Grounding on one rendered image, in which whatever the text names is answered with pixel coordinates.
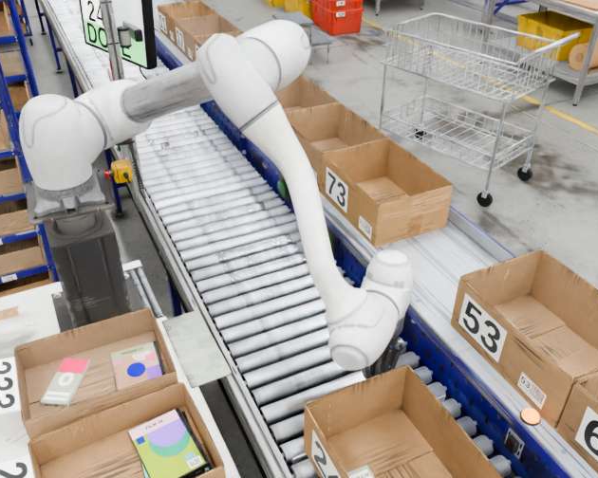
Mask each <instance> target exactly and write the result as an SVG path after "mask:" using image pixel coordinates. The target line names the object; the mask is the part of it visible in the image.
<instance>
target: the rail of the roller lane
mask: <svg viewBox="0 0 598 478"><path fill-rule="evenodd" d="M40 2H41V4H42V6H43V8H44V10H45V12H46V14H47V17H48V19H49V21H50V23H51V25H52V27H53V29H54V31H55V33H56V35H57V37H59V38H60V40H61V42H62V44H61V46H62V48H63V50H64V52H65V55H66V57H67V58H68V60H69V63H70V65H71V67H72V69H73V71H74V73H75V75H76V77H77V75H78V77H79V79H80V81H81V83H80V82H79V83H80V86H81V88H82V90H83V91H84V93H86V92H88V91H90V90H91V89H92V87H91V85H90V83H89V81H88V79H87V77H86V75H85V74H84V71H83V69H82V68H81V66H80V64H79V62H78V60H77V58H76V56H75V54H74V52H73V50H72V48H71V46H70V44H69V42H68V40H67V38H66V37H65V35H64V33H63V31H62V29H61V27H60V25H59V23H58V21H57V19H56V17H55V15H54V13H53V11H52V9H51V7H50V6H49V4H48V2H47V0H40ZM78 77H77V79H78ZM110 149H111V151H112V153H113V155H114V157H115V159H116V160H117V161H119V160H121V154H120V151H118V147H117V146H116V145H114V146H112V147H110ZM144 193H145V196H146V198H145V196H144V194H143V191H142V190H141V189H139V190H138V191H137V195H138V200H139V205H140V212H141V214H142V216H143V218H144V220H145V222H146V224H147V227H148V229H149V230H150V232H151V234H152V236H153V238H154V240H155V242H156V244H157V247H158V249H159V252H160V254H161V256H162V258H163V260H164V262H165V264H166V266H167V268H168V270H169V272H170V274H171V276H172V278H173V280H174V282H175V284H176V287H177V289H178V292H179V294H180V296H181V298H182V300H183V301H184V303H185V306H186V308H187V310H188V312H192V311H195V310H198V312H199V313H200V315H201V317H202V319H203V320H204V322H205V324H206V326H207V327H208V329H209V331H210V333H211V335H212V337H213V339H214V340H215V343H216V345H217V347H218V349H219V351H220V352H221V354H222V356H223V358H224V359H225V361H226V363H227V365H228V366H229V368H230V370H231V372H232V373H231V374H230V375H228V376H225V377H222V378H221V381H222V383H223V385H224V388H225V390H226V392H227V394H228V396H229V398H230V400H231V402H232V403H233V405H234V409H235V411H236V413H237V415H238V417H239V419H240V421H241V423H242V425H243V427H244V430H245V432H246V434H247V435H248V437H249V439H250V441H251V443H252V446H253V449H254V451H255V453H256V455H257V457H258V459H259V461H260V463H261V465H262V467H263V470H264V471H265V473H266V475H267V477H268V478H293V477H292V475H291V473H290V470H289V468H288V466H287V464H286V462H285V460H284V458H283V456H282V454H281V452H280V451H279V449H278V448H277V446H276V444H275V442H274V440H273V438H272V436H271V433H270V431H269V429H268V427H267V425H266V423H265V422H264V420H263V418H262V416H261V414H260V412H259V411H258V409H257V407H256V405H255V403H254V401H253V399H252V396H251V394H250V393H249V391H248V389H247V387H246V385H245V383H244V381H243V379H242V377H241V375H240V374H239V372H238V370H237V368H236V366H235V364H234V362H233V360H232V358H231V356H230V354H229V352H228V350H227V348H226V346H225V344H224V342H223V340H222V338H221V337H220V335H219V334H218V332H217V330H216V328H215V325H214V323H213V321H212V319H211V317H210V315H209V313H208V311H207V309H206V307H205V305H204V303H203V302H202V300H201V299H200V297H199V295H198V293H197V291H196V288H195V286H194V284H193V282H192V280H191V278H190V276H189V274H188V273H187V271H186V269H185V267H184V265H183V263H182V262H181V260H180V258H179V256H178V253H177V251H176V249H175V247H174V245H173V244H172V242H171V240H170V238H169V236H168V234H167V232H166V230H165V228H164V226H163V225H162V223H161V221H160V219H159V216H158V215H157V213H156V211H155V209H154V207H153V205H152V203H151V201H150V199H149V197H148V195H147V193H146V191H145V190H144Z"/></svg>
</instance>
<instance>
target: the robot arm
mask: <svg viewBox="0 0 598 478"><path fill-rule="evenodd" d="M309 56H310V47H309V40H308V36H307V34H306V33H305V32H304V31H303V29H302V28H301V27H300V26H299V25H297V24H295V23H293V22H291V21H287V20H273V21H270V22H268V23H266V24H263V25H261V26H258V27H255V28H252V29H250V30H248V31H246V32H244V33H243V34H241V35H239V36H237V37H235V38H234V37H233V36H230V35H227V34H223V33H220V34H214V35H213V36H212V37H211V38H210V39H209V40H208V41H207V42H206V43H205V44H204V45H203V46H202V47H201V48H200V49H199V50H198V51H197V52H196V61H195V62H192V63H189V64H186V65H184V66H181V67H179V68H176V69H174V70H171V71H168V72H166V73H163V74H161V75H158V76H157V77H154V78H152V79H149V80H146V81H144V82H141V83H136V82H134V81H131V80H119V81H114V82H110V83H105V84H103V85H100V86H98V87H96V88H94V89H91V90H90V91H88V92H86V93H84V94H82V95H81V96H80V97H78V98H76V99H75V100H73V101H72V100H70V99H69V98H67V97H65V96H62V95H55V94H45V95H41V96H37V97H35V98H33V99H31V100H29V101H28V102H27V103H26V105H25V106H24V107H23V109H22V111H21V115H20V121H19V134H20V140H21V145H22V149H23V152H24V156H25V159H26V162H27V165H28V169H29V171H30V174H31V176H32V178H33V180H32V181H31V185H32V188H33V189H34V191H35V199H36V207H35V209H34V212H35V215H36V216H45V215H47V214H50V213H53V212H57V211H66V213H67V215H74V214H76V213H77V208H80V207H84V206H88V205H100V204H102V203H104V202H105V196H104V194H103V193H102V192H101V189H100V185H99V181H98V175H99V173H98V170H97V169H92V166H91V163H93V162H94V161H95V159H96V158H97V156H98V155H99V154H100V152H102V151H103V150H106V149H108V148H110V147H112V146H114V145H116V144H118V143H121V142H123V141H125V140H127V139H130V138H132V137H134V136H137V135H139V134H141V133H143V132H145V131H146V130H147V129H148V128H149V127H150V125H151V124H152V121H153V119H156V118H159V117H162V116H165V115H169V114H172V113H175V112H177V111H180V110H183V109H186V108H189V107H192V106H195V105H198V104H201V103H204V102H206V101H212V100H215V102H216V103H217V104H218V106H219V107H220V108H221V110H222V111H223V112H224V114H225V115H226V116H227V117H228V118H229V119H230V120H231V121H232V122H233V123H234V124H235V126H236V127H237V128H238V129H240V131H241V132H242V133H243V134H244V135H245V136H246V137H247V138H248V139H249V140H250V141H252V142H253V143H254V144H255V145H256V146H257V147H258V148H259V149H260V150H261V151H262V152H263V153H264V154H265V155H266V156H267V157H268V158H269V159H270V160H271V161H272V162H273V163H274V164H275V165H276V167H277V168H278V169H279V171H280V172H281V174H282V176H283V177H284V178H285V181H286V183H287V185H288V188H289V191H290V197H291V201H292V205H293V208H294V212H295V216H296V220H297V224H298V228H299V231H300V235H301V239H302V243H303V248H304V252H305V255H306V259H307V262H308V268H309V272H310V274H311V277H312V280H313V282H314V284H315V286H316V288H317V290H318V292H319V294H320V296H321V298H322V299H323V301H324V303H325V306H326V315H325V320H326V322H327V326H328V333H329V340H328V347H329V353H330V355H331V357H332V359H333V360H334V361H335V362H336V363H337V364H338V365H339V366H341V367H342V368H345V369H347V370H351V371H355V370H360V369H362V372H363V376H364V378H365V379H367V378H370V377H374V376H376V375H379V374H381V373H384V372H387V371H390V370H392V369H395V367H396V364H397V362H398V359H399V356H400V354H401V351H402V349H403V348H404V347H405V344H404V343H403V342H402V340H401V339H399V334H400V333H401V332H402V329H403V322H404V317H405V312H406V310H407V307H408V305H409V303H410V299H411V293H412V286H413V272H412V267H411V263H410V260H409V258H408V257H407V256H406V255H405V254H403V253H401V252H399V251H396V250H393V249H385V250H380V251H378V252H377V253H375V255H374V256H373V258H372V259H371V261H370V263H369V265H368V267H367V270H366V274H365V276H364V279H363V282H362V285H361V288H354V287H352V286H350V285H349V284H348V283H347V282H346V281H345V280H344V279H343V277H342V276H341V274H340V272H339V270H338V268H337V267H336V264H335V262H334V258H333V255H332V250H331V246H330V242H329V237H328V233H327V224H326V220H325V216H324V211H323V207H322V202H321V197H320V194H319V190H318V186H317V182H316V179H315V176H314V173H313V171H312V168H311V166H310V163H309V161H308V158H307V156H306V154H305V152H304V150H303V148H302V146H301V144H300V142H299V141H298V139H297V137H296V135H295V134H294V132H293V130H292V128H291V126H290V123H289V121H288V119H287V117H286V115H285V113H284V111H283V108H282V106H281V104H280V103H279V101H278V99H277V98H276V97H275V95H274V94H273V93H276V92H278V91H280V90H281V89H283V88H285V87H286V86H288V85H289V84H290V83H292V82H293V81H294V80H295V79H296V78H298V77H299V76H300V75H301V74H302V72H303V71H304V69H305V68H306V66H307V64H308V60H309ZM369 366H370V369H369ZM389 366H390V367H389Z"/></svg>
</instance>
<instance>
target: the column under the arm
mask: <svg viewBox="0 0 598 478"><path fill-rule="evenodd" d="M94 215H95V219H96V223H95V225H94V226H93V227H92V228H91V229H90V230H88V231H86V232H83V233H80V234H76V235H66V234H63V233H61V232H59V229H58V226H57V223H56V221H53V222H48V223H44V227H45V231H46V235H47V240H48V244H49V248H50V251H51V254H52V258H53V261H54V264H55V267H56V270H57V273H58V277H59V280H60V283H61V287H62V290H63V291H61V292H57V293H54V294H51V298H52V301H53V305H54V309H55V314H56V318H57V322H58V325H59V329H60V333H61V332H65V331H67V330H70V329H74V328H77V327H81V326H84V325H88V324H91V323H93V322H99V321H103V320H106V319H110V318H113V317H117V316H119V315H123V314H126V313H130V312H133V311H137V310H140V309H143V308H145V307H144V305H143V302H142V300H141V298H140V294H139V292H138V290H137V288H136V286H135V283H134V281H133V279H132V276H131V274H130V272H128V273H125V274H124V272H123V268H122V263H121V256H120V251H119V247H118V242H117V237H116V233H115V231H114V228H113V226H112V224H111V222H110V219H109V217H108V215H107V212H106V211H98V212H94Z"/></svg>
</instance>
